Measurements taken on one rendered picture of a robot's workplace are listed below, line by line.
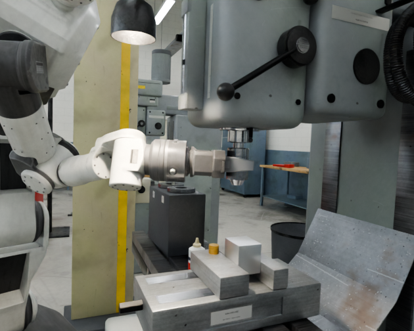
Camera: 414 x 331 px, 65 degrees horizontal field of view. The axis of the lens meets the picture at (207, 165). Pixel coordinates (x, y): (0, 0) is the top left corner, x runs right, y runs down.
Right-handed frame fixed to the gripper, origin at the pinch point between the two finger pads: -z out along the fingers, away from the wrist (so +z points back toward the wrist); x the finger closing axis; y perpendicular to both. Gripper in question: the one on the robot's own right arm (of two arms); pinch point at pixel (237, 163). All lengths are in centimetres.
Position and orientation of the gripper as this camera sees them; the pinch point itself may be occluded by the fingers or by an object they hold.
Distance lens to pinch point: 69.3
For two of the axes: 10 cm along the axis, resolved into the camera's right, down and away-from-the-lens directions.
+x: -0.3, -0.7, 10.0
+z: -10.0, -0.5, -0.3
